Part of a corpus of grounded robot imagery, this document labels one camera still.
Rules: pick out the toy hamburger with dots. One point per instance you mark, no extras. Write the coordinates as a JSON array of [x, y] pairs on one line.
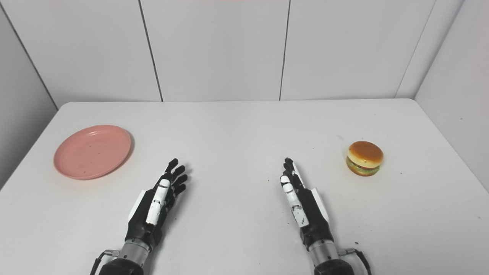
[[365, 156]]

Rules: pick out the pink round plate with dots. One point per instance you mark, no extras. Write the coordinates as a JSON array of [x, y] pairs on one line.
[[91, 151]]

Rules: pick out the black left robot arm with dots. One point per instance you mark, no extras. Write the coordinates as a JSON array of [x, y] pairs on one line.
[[130, 258]]

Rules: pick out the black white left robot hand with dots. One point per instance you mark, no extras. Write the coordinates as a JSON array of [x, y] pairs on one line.
[[147, 229]]

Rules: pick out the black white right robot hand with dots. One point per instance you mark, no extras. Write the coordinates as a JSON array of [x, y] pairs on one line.
[[315, 225]]

